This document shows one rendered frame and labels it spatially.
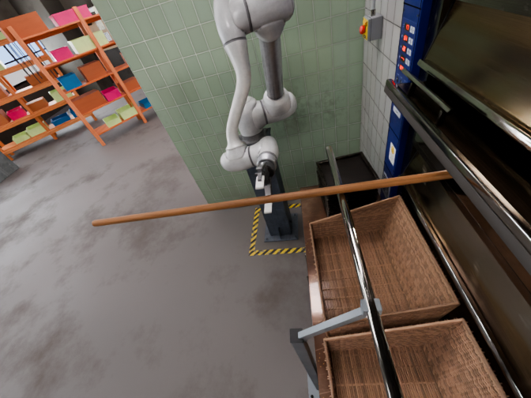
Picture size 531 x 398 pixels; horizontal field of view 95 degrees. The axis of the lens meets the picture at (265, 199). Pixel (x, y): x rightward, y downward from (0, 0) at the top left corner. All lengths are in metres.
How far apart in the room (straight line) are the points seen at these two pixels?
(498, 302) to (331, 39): 1.61
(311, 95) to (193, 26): 0.91
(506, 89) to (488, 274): 0.51
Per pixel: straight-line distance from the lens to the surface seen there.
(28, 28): 5.80
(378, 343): 0.68
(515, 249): 0.59
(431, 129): 0.78
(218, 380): 2.00
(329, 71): 1.98
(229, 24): 1.18
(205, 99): 2.08
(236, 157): 1.17
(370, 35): 1.61
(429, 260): 1.21
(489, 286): 1.00
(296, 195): 0.90
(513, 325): 0.97
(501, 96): 0.80
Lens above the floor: 1.83
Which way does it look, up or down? 43 degrees down
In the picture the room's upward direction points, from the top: 19 degrees counter-clockwise
